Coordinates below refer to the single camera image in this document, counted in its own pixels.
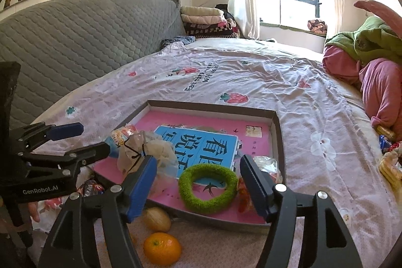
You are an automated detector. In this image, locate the shallow grey cardboard tray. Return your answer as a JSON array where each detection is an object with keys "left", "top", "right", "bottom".
[{"left": 120, "top": 100, "right": 285, "bottom": 233}]

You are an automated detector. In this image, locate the blue wrapped candy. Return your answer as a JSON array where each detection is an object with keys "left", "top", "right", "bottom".
[{"left": 379, "top": 135, "right": 392, "bottom": 154}]

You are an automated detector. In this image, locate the yellow-green round fruit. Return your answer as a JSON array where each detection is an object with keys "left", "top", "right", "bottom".
[{"left": 142, "top": 207, "right": 172, "bottom": 233}]

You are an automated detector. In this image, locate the yellow snack bag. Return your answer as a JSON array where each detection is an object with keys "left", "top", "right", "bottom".
[{"left": 379, "top": 149, "right": 401, "bottom": 190}]

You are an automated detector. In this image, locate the pink floral bed sheet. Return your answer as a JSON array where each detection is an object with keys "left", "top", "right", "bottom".
[{"left": 39, "top": 39, "right": 401, "bottom": 267}]

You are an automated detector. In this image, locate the clear bag with black tie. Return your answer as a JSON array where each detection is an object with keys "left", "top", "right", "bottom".
[{"left": 117, "top": 131, "right": 179, "bottom": 196}]

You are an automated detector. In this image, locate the pink crumpled duvet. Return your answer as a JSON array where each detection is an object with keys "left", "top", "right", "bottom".
[{"left": 322, "top": 45, "right": 401, "bottom": 141}]

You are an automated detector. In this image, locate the stack of folded blankets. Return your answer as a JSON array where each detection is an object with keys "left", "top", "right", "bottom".
[{"left": 181, "top": 4, "right": 242, "bottom": 38}]

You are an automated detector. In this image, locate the grey quilted headboard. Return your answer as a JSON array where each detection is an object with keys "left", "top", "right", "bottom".
[{"left": 1, "top": 0, "right": 185, "bottom": 129}]

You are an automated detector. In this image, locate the red snack in clear wrapper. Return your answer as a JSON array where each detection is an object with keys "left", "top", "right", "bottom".
[{"left": 240, "top": 155, "right": 278, "bottom": 219}]

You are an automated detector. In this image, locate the green blanket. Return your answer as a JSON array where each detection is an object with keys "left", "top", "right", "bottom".
[{"left": 324, "top": 16, "right": 402, "bottom": 65}]

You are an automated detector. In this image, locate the pink and blue book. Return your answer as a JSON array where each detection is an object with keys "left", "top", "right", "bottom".
[{"left": 94, "top": 108, "right": 272, "bottom": 227}]

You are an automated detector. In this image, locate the dusty pink pillow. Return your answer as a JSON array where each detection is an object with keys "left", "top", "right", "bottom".
[{"left": 354, "top": 0, "right": 402, "bottom": 39}]

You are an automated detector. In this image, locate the orange mandarin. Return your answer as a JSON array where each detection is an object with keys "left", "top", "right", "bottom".
[{"left": 143, "top": 233, "right": 182, "bottom": 267}]

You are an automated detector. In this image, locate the dark blue snack packet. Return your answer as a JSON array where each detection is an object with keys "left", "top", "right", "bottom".
[{"left": 78, "top": 180, "right": 105, "bottom": 197}]

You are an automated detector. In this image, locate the green fuzzy ring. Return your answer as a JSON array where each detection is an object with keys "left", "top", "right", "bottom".
[{"left": 178, "top": 163, "right": 239, "bottom": 215}]

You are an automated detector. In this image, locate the person's left hand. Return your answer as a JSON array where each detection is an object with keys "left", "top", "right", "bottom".
[{"left": 28, "top": 202, "right": 40, "bottom": 223}]

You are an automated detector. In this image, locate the blue capsule toy ball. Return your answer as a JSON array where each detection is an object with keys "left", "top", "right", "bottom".
[{"left": 104, "top": 125, "right": 137, "bottom": 158}]

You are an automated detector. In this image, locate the colourful bundle on windowsill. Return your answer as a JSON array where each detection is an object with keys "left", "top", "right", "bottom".
[{"left": 307, "top": 18, "right": 328, "bottom": 35}]

